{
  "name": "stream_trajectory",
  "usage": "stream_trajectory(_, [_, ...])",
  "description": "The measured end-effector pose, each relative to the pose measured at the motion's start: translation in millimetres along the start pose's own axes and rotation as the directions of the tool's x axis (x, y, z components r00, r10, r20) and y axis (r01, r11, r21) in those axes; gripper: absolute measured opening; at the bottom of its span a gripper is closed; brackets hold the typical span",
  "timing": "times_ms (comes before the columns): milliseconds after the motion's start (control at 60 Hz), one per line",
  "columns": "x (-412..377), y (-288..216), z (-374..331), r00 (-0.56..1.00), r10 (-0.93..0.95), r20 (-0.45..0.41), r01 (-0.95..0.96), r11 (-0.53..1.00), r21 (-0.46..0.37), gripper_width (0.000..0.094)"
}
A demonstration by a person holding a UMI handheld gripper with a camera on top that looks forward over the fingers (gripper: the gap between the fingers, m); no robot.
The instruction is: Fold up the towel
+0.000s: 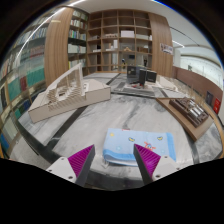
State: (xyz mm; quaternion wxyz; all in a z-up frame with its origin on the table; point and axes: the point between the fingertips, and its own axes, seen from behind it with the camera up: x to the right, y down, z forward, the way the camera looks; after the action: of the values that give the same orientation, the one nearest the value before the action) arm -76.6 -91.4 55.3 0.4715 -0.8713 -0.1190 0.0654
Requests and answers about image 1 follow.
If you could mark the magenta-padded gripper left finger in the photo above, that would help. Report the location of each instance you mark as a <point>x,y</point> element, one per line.
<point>80,161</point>

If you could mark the wooden shelf unit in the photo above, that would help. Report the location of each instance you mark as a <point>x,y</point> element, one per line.
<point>120,40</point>

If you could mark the glass-fronted bookshelf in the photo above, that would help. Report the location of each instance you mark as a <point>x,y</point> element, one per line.
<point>23,73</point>

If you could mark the brown model on wooden board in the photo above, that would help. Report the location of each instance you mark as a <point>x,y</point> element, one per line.
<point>188,113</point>

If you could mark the light blue printed towel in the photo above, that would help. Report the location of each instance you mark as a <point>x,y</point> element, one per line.
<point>133,143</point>

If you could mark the white wall poster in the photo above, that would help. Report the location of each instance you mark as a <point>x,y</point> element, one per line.
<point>166,48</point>

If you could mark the dark bookshelf with books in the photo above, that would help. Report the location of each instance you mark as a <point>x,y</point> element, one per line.
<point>77,36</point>

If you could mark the small white architectural model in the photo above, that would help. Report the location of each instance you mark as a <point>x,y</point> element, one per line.
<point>166,83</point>

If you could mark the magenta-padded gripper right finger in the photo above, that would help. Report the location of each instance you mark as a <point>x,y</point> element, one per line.
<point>148,160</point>

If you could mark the black model on grey base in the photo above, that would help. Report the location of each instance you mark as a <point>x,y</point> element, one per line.
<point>140,78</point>

